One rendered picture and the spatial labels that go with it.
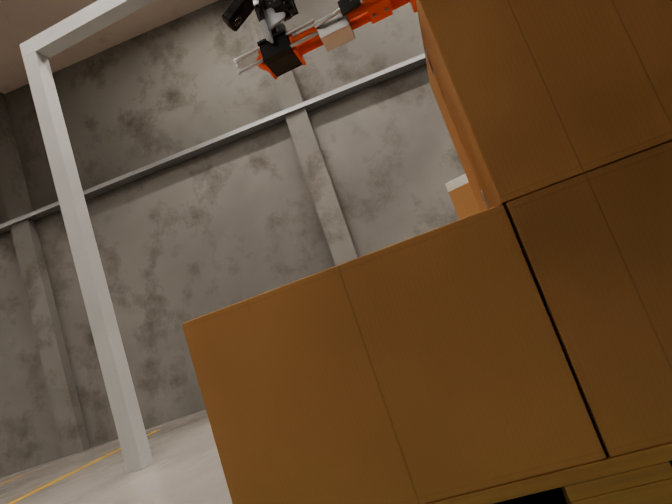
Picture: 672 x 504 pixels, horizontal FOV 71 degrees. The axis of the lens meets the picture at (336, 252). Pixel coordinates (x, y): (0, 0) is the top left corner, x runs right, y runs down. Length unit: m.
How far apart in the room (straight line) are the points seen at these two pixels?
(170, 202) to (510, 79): 6.57
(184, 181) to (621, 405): 6.71
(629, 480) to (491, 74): 0.64
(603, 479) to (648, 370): 0.17
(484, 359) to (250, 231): 5.97
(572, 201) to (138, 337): 6.79
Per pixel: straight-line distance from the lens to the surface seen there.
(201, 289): 6.82
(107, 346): 3.60
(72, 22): 4.31
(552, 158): 0.81
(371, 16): 1.16
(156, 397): 7.21
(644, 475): 0.85
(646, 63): 0.89
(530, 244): 0.79
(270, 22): 1.16
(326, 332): 0.81
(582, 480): 0.84
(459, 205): 2.76
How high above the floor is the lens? 0.44
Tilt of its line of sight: 9 degrees up
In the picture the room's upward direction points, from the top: 19 degrees counter-clockwise
